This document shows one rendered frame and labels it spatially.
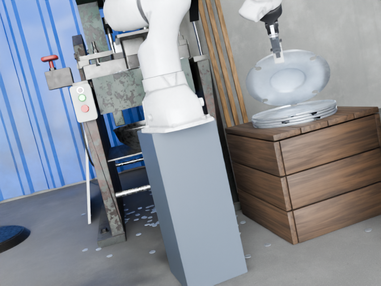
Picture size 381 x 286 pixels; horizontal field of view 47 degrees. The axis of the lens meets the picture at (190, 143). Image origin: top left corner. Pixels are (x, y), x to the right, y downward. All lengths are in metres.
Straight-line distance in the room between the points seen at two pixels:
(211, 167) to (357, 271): 0.46
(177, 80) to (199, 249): 0.46
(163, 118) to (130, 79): 0.66
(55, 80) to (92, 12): 0.56
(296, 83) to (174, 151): 0.63
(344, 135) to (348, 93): 2.19
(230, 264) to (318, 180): 0.38
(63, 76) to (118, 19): 0.58
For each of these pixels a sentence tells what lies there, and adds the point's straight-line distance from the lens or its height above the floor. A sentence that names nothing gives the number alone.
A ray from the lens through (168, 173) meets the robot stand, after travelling 1.14.
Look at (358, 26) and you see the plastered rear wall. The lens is 3.68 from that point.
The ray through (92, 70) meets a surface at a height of 0.68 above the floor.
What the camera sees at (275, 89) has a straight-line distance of 1.60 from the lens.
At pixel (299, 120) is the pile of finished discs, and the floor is 0.36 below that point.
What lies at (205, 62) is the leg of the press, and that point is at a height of 0.61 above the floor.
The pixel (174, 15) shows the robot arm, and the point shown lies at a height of 0.73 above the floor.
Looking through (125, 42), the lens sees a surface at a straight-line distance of 1.82.
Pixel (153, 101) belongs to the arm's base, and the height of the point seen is 0.53.
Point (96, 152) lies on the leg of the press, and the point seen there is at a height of 0.37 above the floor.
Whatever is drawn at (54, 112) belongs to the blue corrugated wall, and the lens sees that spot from 3.14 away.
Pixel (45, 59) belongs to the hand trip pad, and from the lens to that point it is 1.75.
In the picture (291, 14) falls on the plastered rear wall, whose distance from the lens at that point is 3.45.
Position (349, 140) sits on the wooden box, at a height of 0.27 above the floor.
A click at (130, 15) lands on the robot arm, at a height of 0.76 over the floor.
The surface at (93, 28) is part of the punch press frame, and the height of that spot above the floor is 0.89.
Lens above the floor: 0.57
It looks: 9 degrees down
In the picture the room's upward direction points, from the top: 13 degrees counter-clockwise
